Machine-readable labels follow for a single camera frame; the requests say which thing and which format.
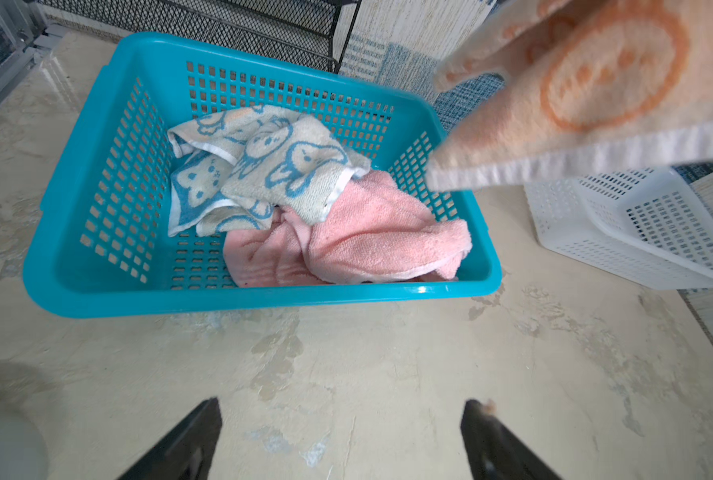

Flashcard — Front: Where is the blue bunny pattern towel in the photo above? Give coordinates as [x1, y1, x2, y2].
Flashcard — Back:
[168, 105, 372, 237]

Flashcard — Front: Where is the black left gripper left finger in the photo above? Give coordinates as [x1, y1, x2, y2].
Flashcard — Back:
[118, 397, 222, 480]

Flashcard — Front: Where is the teal plastic basket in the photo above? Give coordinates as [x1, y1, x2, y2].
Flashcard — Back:
[22, 32, 503, 318]

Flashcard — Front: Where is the white plastic basket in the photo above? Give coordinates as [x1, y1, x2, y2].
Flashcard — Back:
[525, 168, 713, 290]

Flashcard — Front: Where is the orange bunny pattern towel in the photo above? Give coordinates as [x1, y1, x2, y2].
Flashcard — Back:
[426, 1, 713, 191]

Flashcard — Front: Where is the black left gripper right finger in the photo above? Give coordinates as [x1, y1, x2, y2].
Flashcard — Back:
[460, 399, 561, 480]

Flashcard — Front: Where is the black wire shelf rack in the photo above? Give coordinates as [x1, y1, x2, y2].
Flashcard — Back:
[40, 0, 362, 73]

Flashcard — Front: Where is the pink terry towel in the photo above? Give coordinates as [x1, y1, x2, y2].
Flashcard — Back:
[224, 171, 473, 288]

